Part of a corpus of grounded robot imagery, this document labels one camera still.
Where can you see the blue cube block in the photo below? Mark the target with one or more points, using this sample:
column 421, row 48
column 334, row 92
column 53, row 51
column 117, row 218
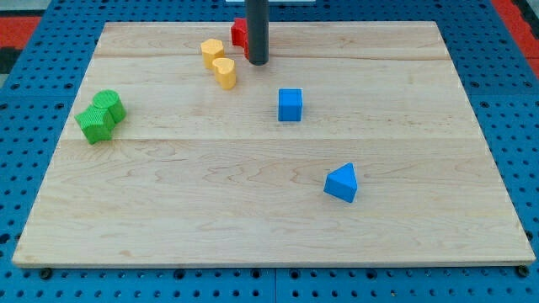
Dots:
column 290, row 103

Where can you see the blue triangle block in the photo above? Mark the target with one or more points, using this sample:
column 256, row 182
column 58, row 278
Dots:
column 341, row 183

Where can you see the light wooden board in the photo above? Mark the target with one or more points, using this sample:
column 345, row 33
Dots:
column 197, row 176

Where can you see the yellow heart block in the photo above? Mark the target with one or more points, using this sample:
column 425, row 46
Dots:
column 225, row 72

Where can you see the yellow hexagon block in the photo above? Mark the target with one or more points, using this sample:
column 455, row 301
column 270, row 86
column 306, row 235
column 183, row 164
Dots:
column 211, row 49

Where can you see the red block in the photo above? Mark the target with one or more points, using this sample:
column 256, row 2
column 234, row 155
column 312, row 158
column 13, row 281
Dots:
column 239, row 35

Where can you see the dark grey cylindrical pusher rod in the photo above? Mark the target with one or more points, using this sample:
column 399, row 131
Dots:
column 257, row 16

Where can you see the green cylinder block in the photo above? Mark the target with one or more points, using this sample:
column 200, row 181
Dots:
column 110, row 100

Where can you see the green star block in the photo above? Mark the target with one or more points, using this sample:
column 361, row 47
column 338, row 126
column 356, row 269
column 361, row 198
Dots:
column 96, row 124

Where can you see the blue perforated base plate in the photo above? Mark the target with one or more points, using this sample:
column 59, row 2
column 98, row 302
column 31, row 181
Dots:
column 39, row 90

